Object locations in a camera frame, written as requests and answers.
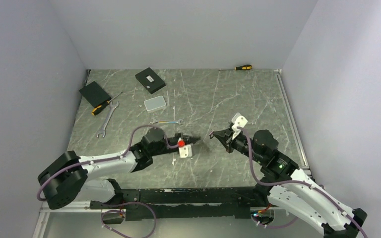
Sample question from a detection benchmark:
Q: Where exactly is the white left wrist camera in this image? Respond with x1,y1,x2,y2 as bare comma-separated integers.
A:
177,139,193,159

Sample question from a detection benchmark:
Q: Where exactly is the yellow black screwdriver at back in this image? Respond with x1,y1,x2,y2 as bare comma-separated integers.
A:
219,64,253,71

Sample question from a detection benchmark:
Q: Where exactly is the small silver open-end wrench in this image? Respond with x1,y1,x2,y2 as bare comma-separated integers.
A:
150,118,184,125

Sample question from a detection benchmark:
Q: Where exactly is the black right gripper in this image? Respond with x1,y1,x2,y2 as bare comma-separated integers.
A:
212,127,264,164

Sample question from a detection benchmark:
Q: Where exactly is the metal oval key organizer plate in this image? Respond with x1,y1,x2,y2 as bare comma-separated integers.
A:
192,138,211,155

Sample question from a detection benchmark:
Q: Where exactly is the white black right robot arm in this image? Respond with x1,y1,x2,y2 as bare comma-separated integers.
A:
210,128,367,238

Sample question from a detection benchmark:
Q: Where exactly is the flat black box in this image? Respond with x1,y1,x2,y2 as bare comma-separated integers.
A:
79,81,112,108

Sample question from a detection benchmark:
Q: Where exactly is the large silver combination wrench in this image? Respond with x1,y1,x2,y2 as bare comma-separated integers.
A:
96,101,119,138

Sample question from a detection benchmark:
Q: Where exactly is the black box with white label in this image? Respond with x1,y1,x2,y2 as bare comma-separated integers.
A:
135,67,166,94

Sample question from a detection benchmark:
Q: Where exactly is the yellow black screwdriver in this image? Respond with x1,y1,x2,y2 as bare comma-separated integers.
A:
219,64,253,71
91,91,123,116

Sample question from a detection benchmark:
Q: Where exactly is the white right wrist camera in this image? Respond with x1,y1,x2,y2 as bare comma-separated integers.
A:
231,113,248,140

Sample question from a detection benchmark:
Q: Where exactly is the yellow black screwdriver at left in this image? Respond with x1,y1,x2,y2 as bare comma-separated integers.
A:
91,91,123,116

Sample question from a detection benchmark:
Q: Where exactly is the translucent white plastic box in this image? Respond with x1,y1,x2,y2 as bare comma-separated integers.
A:
144,96,167,113

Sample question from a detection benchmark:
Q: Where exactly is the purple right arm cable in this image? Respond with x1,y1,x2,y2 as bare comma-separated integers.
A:
238,126,369,238

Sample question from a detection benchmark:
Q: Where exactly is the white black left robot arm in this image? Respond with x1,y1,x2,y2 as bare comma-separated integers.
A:
36,125,201,210

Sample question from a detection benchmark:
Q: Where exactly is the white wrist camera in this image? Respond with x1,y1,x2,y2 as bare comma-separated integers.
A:
231,113,248,140
177,139,193,159

